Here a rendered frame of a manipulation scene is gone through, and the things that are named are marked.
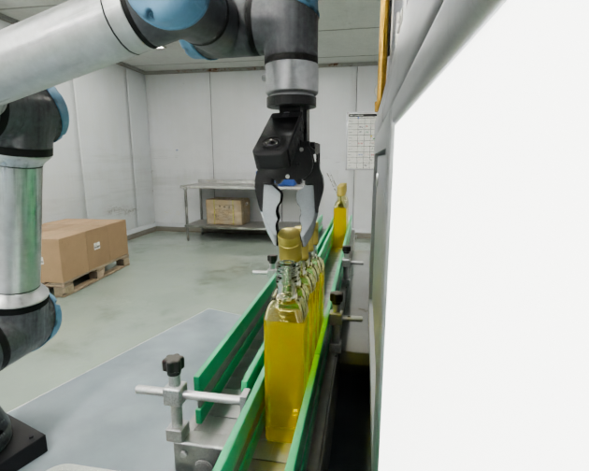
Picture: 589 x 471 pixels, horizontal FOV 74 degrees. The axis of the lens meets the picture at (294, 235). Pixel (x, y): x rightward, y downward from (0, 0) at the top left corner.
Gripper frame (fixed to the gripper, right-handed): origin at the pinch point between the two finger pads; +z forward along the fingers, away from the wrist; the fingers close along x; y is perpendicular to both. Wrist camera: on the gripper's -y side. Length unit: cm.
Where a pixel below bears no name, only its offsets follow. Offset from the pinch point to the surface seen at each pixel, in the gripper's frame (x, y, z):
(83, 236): 273, 280, 63
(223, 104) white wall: 236, 583, -105
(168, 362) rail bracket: 14.6, -10.4, 15.7
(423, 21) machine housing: -14.0, -34.2, -17.5
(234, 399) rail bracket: 5.7, -9.5, 20.8
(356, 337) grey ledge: -9.3, 29.3, 28.5
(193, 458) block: 11.9, -10.1, 30.5
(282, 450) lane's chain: -0.7, -8.3, 28.7
